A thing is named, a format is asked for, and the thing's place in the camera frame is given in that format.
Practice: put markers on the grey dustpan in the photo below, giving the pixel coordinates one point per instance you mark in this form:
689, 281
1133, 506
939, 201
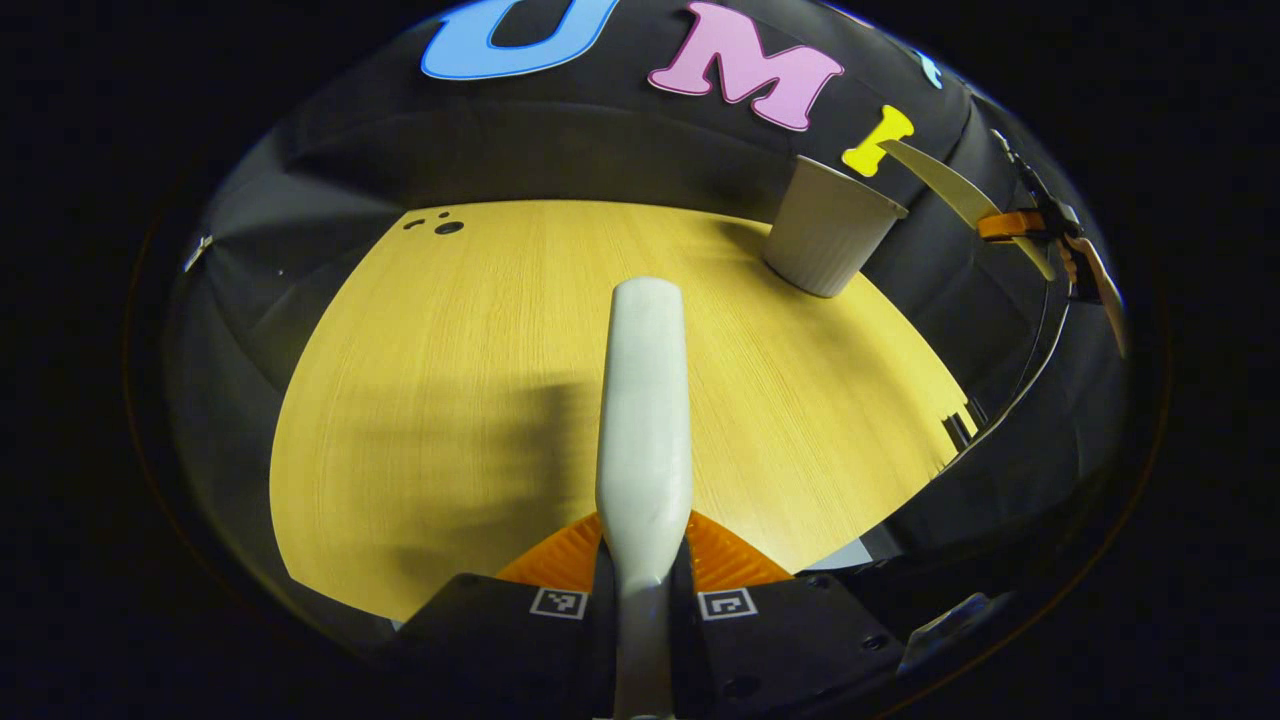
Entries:
950, 185

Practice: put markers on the white ribbed garbage bin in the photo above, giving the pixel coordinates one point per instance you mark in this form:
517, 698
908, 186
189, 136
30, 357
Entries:
825, 235

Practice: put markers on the black backdrop cloth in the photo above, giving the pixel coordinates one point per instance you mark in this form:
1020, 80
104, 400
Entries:
560, 140

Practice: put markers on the silver cloth clip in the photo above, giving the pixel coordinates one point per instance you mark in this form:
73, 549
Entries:
197, 253

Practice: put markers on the small white broom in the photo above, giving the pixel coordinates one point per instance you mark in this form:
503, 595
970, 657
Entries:
645, 420

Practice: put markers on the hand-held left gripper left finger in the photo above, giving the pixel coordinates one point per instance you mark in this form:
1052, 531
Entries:
490, 630

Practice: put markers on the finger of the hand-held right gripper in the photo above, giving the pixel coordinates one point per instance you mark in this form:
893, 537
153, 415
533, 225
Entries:
1010, 225

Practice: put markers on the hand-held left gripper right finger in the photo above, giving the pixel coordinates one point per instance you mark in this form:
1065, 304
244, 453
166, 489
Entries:
790, 640

